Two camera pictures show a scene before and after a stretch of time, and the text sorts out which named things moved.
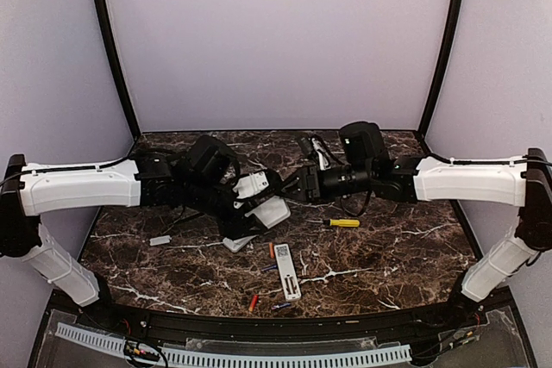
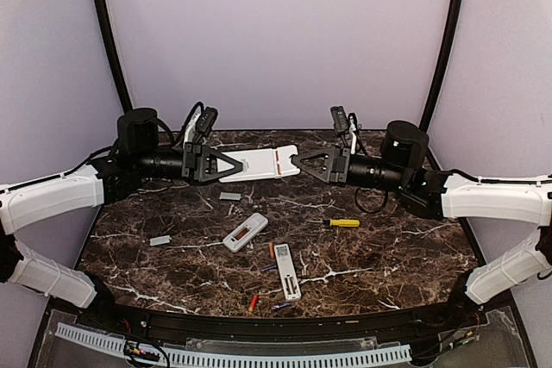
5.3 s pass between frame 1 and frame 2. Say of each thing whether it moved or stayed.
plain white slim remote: moved
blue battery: stayed
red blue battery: stayed
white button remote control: stayed
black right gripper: moved
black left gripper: moved
